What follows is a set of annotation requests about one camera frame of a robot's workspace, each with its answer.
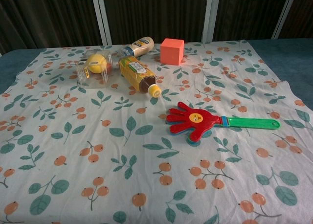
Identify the tea bottle yellow label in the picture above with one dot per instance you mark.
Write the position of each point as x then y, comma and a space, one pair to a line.
137, 72

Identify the bagged yellow ball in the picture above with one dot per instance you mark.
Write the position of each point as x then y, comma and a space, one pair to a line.
83, 74

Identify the floral print tablecloth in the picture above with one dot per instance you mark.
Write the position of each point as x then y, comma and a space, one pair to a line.
146, 160

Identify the orange foam cube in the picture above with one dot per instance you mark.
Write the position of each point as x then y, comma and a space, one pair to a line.
171, 52

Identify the white double frame post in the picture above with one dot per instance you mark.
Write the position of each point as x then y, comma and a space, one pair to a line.
105, 33

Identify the mayonnaise squeeze bottle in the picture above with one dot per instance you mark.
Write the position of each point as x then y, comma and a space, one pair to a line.
143, 46

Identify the blue padded table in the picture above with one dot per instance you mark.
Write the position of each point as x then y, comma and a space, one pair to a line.
293, 62

